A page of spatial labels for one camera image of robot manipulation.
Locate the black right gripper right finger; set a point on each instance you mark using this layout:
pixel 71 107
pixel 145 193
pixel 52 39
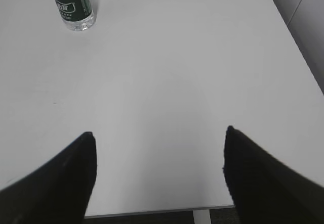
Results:
pixel 263 189

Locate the white table leg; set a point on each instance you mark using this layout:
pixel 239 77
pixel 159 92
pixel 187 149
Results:
pixel 202 216

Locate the clear green-label water bottle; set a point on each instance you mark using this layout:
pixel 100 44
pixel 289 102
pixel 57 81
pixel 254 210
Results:
pixel 77 15

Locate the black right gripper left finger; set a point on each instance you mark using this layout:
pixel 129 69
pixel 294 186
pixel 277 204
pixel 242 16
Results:
pixel 57 192

